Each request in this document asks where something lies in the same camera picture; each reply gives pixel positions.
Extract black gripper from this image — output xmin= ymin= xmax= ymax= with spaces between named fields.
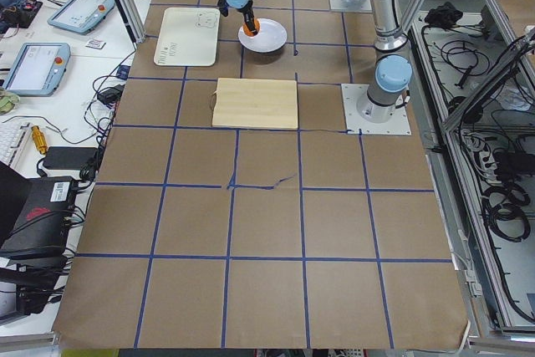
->
xmin=218 ymin=0 xmax=256 ymax=34

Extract orange fruit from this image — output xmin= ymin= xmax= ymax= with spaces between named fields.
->
xmin=243 ymin=19 xmax=260 ymax=37

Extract white ceramic plate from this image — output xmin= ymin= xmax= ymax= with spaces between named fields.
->
xmin=237 ymin=18 xmax=288 ymax=53

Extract cream bear tray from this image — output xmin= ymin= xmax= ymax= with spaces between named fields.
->
xmin=154 ymin=8 xmax=220 ymax=67

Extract bamboo cutting board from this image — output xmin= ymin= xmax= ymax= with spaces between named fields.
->
xmin=211 ymin=78 xmax=298 ymax=130

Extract upper teach pendant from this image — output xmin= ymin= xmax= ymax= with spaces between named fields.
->
xmin=48 ymin=0 xmax=115 ymax=34

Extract teach pendant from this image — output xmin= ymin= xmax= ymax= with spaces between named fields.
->
xmin=3 ymin=43 xmax=71 ymax=97
xmin=48 ymin=0 xmax=115 ymax=34

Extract lower teach pendant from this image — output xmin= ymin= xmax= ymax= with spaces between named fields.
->
xmin=3 ymin=43 xmax=71 ymax=97

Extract black power adapter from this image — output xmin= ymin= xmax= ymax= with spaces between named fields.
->
xmin=42 ymin=146 xmax=97 ymax=171

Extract gold cylindrical tool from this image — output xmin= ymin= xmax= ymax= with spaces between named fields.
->
xmin=31 ymin=125 xmax=48 ymax=155

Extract white keyboard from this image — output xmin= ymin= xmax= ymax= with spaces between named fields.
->
xmin=0 ymin=121 xmax=31 ymax=169

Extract black computer box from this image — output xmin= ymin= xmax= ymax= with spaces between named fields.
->
xmin=1 ymin=164 xmax=79 ymax=261

